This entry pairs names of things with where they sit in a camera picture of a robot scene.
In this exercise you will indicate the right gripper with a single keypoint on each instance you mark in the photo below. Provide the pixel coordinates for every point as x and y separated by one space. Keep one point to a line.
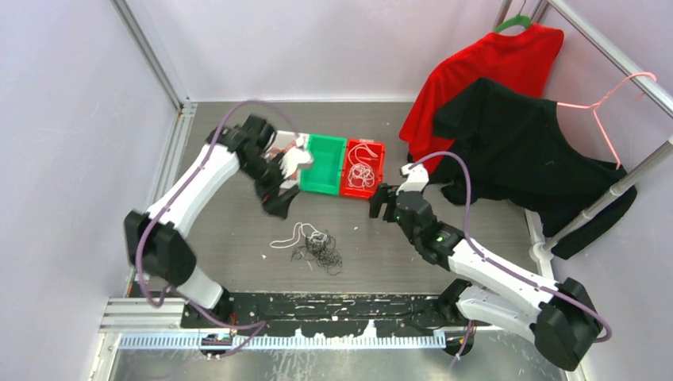
379 198

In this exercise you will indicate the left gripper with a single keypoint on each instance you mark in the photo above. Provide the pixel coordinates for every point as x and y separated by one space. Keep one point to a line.
272 199

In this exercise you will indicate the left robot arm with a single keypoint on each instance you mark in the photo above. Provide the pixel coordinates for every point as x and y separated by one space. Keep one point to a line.
156 238

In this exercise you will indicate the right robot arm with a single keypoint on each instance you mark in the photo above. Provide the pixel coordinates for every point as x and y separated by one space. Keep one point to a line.
559 319

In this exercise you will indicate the red plastic bin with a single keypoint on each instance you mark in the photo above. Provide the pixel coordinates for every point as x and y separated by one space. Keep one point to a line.
363 168

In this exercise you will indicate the green plastic bin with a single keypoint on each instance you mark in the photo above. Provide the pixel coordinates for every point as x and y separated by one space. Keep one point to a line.
328 157

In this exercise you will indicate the white plastic bin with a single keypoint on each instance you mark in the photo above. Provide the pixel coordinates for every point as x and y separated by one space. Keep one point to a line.
284 140

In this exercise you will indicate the black t-shirt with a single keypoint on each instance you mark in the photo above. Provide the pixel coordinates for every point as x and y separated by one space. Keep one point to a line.
514 150

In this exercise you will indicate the metal clothes rack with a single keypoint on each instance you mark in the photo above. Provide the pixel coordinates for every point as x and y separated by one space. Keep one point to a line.
542 247

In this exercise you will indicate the red t-shirt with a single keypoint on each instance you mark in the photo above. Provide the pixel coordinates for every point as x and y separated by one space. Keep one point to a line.
522 63

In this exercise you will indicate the green hanger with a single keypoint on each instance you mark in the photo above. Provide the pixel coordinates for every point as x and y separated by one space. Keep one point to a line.
502 23

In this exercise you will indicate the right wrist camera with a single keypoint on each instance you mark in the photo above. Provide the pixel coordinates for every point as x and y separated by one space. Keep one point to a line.
415 176

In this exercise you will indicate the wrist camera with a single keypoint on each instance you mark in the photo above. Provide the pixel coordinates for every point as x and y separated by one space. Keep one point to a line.
415 176
296 156

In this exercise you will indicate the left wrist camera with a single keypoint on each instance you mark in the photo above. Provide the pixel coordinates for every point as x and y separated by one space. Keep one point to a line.
296 156

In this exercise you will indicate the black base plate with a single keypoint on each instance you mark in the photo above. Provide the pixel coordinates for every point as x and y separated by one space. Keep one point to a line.
342 315

